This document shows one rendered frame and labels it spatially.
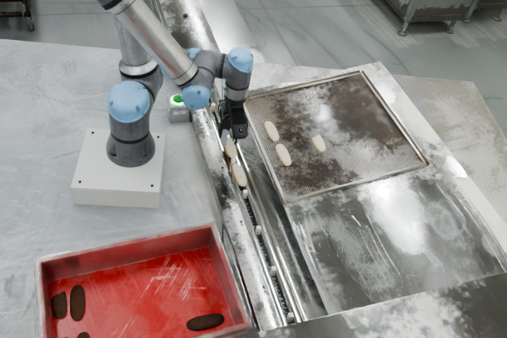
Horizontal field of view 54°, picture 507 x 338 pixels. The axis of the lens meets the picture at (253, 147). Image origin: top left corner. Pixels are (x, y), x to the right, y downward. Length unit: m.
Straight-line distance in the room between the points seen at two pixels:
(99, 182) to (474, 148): 1.41
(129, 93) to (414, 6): 3.09
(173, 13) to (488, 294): 1.68
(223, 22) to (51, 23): 1.79
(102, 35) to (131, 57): 2.26
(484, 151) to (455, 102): 0.29
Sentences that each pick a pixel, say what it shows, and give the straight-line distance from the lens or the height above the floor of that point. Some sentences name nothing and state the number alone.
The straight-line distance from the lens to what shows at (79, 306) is 1.39.
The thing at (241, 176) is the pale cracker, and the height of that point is 0.86.
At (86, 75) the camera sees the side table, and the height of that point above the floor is 0.82.
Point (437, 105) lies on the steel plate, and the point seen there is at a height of 0.82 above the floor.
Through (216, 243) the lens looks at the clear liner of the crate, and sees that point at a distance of 1.37.
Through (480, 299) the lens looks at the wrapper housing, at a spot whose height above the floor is 1.30.
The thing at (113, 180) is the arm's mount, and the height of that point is 0.90.
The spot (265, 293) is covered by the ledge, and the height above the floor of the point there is 0.86.
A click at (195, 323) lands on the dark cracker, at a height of 0.83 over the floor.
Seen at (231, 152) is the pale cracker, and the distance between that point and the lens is 1.65.
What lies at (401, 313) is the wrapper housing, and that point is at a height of 1.30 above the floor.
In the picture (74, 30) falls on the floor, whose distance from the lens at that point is 3.81.
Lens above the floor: 2.06
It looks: 45 degrees down
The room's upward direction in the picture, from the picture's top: 11 degrees clockwise
